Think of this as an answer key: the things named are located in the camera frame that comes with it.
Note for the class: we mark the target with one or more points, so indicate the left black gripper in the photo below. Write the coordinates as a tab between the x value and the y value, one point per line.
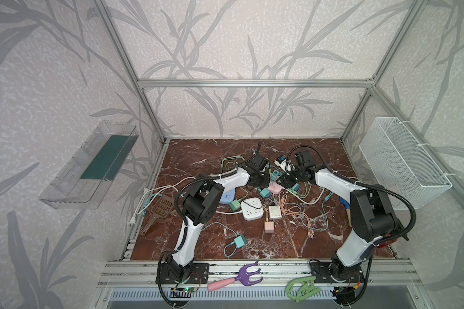
261	179

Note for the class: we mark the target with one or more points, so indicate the purple pink hand rake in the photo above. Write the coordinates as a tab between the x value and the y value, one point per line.
243	277

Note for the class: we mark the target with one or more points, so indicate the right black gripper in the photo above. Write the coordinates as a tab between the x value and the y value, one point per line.
288	181

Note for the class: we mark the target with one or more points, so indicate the pink power socket block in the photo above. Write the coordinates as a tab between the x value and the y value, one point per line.
274	188

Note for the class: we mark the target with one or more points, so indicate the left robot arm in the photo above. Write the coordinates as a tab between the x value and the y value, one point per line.
197	203

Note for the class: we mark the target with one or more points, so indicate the white charger plug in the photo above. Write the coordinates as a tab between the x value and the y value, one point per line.
275	212

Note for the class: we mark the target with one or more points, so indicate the green plastic clip tool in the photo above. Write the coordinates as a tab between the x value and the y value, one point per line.
301	289

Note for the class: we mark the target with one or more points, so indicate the pink charger plug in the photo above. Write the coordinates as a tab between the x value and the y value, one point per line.
269	227

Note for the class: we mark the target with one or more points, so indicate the white wire mesh basket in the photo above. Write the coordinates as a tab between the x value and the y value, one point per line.
400	162

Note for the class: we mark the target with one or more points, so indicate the teal charger plug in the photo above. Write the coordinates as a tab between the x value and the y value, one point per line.
240	241
265	193

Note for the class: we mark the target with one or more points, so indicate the green charger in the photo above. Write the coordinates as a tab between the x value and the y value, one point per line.
235	205

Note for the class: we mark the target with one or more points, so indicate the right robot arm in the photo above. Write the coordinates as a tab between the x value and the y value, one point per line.
378	215

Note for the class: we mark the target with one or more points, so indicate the clear plastic wall shelf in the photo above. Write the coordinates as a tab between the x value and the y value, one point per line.
87	177

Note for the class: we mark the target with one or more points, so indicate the white power socket block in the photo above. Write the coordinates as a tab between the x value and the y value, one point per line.
252	209

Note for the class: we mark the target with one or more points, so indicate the blue power socket block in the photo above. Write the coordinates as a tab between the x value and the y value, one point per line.
228	197

